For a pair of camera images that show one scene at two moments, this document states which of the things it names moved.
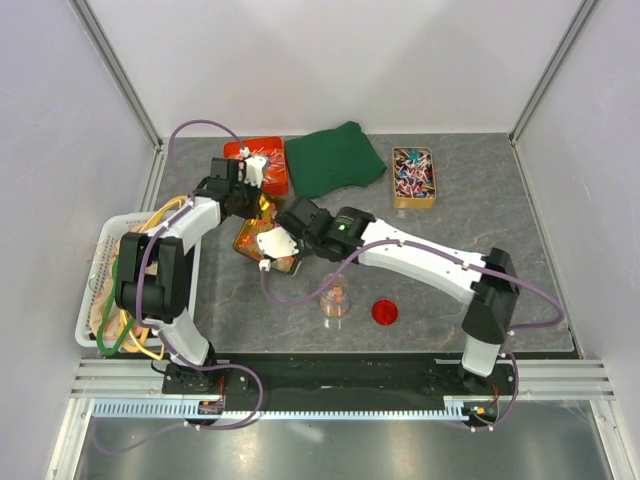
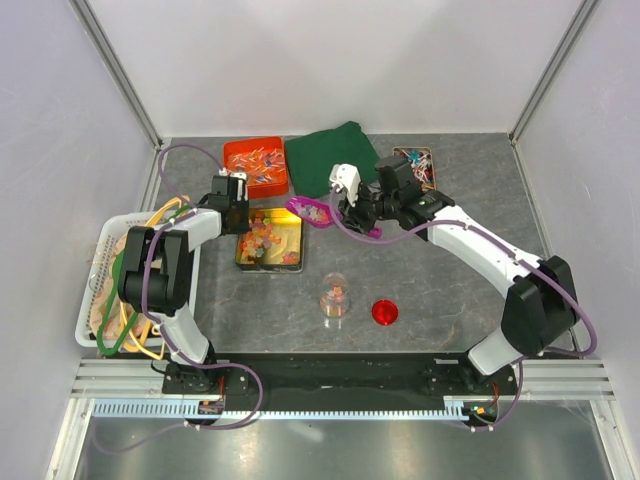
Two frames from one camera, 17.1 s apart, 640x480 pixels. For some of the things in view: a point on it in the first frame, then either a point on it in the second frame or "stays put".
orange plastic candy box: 276,177 stays put
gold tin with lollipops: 413,177 stays put
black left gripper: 252,210 to 242,202
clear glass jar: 334,300 stays put
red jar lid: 385,312 stays put
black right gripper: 303,251 to 353,217
